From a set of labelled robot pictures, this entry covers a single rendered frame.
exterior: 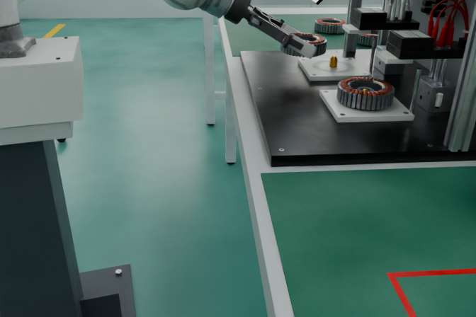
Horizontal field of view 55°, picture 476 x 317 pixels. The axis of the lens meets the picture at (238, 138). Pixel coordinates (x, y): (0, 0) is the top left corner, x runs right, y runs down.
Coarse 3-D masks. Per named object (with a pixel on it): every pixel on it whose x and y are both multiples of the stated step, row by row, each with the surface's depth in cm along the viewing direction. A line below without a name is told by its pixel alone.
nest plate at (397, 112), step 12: (324, 96) 97; (336, 108) 91; (348, 108) 91; (384, 108) 91; (396, 108) 92; (336, 120) 88; (348, 120) 88; (360, 120) 88; (372, 120) 88; (384, 120) 89; (396, 120) 89; (408, 120) 89
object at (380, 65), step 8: (376, 48) 119; (384, 48) 116; (376, 56) 119; (376, 64) 119; (384, 64) 114; (392, 64) 113; (400, 64) 114; (384, 72) 114; (392, 72) 114; (400, 72) 114
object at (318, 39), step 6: (300, 36) 115; (306, 36) 115; (312, 36) 115; (318, 36) 114; (312, 42) 108; (318, 42) 109; (324, 42) 110; (282, 48) 112; (288, 48) 110; (318, 48) 109; (324, 48) 111; (294, 54) 109; (300, 54) 109; (318, 54) 110
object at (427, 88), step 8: (424, 80) 94; (432, 80) 94; (424, 88) 94; (432, 88) 91; (440, 88) 91; (448, 88) 91; (416, 96) 97; (424, 96) 94; (432, 96) 91; (448, 96) 92; (424, 104) 94; (432, 104) 92; (448, 104) 92; (432, 112) 93; (440, 112) 93
